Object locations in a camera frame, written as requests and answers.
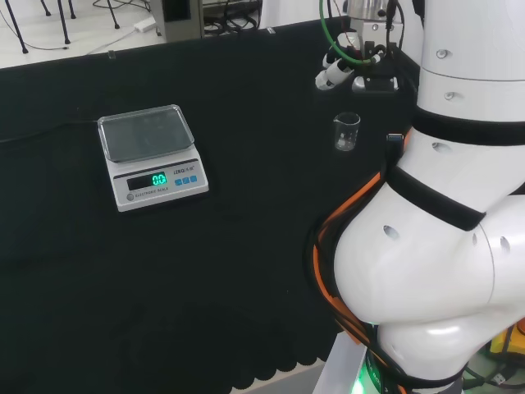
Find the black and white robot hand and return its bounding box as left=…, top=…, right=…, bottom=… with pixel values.
left=314, top=18, right=401, bottom=94

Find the small clear glass beaker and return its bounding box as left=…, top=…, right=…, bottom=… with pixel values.
left=332, top=111, right=362, bottom=153

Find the pale white board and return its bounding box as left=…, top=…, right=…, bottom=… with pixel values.
left=261, top=0, right=349, bottom=30

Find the grey box device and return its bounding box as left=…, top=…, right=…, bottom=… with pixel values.
left=150, top=0, right=205, bottom=43

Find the white electronic balance steel pan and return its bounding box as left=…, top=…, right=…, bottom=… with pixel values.
left=97, top=103, right=211, bottom=213

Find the black tripod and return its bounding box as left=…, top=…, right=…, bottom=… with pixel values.
left=40, top=0, right=78, bottom=45
left=0, top=0, right=30, bottom=55
left=105, top=0, right=121, bottom=31

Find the black bench cloth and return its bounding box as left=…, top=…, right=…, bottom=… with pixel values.
left=0, top=15, right=424, bottom=394

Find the yellow stop button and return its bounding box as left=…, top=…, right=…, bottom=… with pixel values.
left=489, top=323, right=525, bottom=359

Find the green robot cable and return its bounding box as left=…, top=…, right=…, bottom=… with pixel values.
left=319, top=0, right=385, bottom=67

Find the black floor cable bundle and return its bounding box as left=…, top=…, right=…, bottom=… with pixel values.
left=202, top=0, right=264, bottom=39

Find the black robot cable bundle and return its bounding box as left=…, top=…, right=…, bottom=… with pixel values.
left=303, top=131, right=413, bottom=394

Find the orange robot cable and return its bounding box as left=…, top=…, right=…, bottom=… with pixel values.
left=311, top=126, right=385, bottom=359

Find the white power strip cable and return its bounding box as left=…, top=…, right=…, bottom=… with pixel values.
left=84, top=27, right=139, bottom=57

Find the black balance power cable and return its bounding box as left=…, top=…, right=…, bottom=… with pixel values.
left=0, top=118, right=100, bottom=144

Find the thin grey floor cable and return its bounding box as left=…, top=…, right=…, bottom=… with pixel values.
left=19, top=39, right=70, bottom=52

